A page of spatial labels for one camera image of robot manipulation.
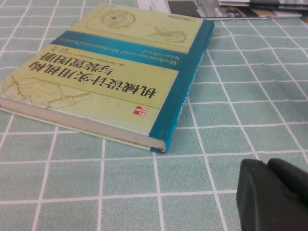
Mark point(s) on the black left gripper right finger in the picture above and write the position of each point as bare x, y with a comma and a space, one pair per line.
293, 178

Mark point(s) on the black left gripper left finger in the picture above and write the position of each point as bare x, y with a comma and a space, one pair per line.
264, 204

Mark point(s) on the yellow teal hardcover book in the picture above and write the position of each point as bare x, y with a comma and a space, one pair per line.
108, 72

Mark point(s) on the white office photo brochure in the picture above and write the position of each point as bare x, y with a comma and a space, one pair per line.
264, 3
185, 8

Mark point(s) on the green white checkered tablecloth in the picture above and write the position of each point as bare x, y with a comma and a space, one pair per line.
120, 187

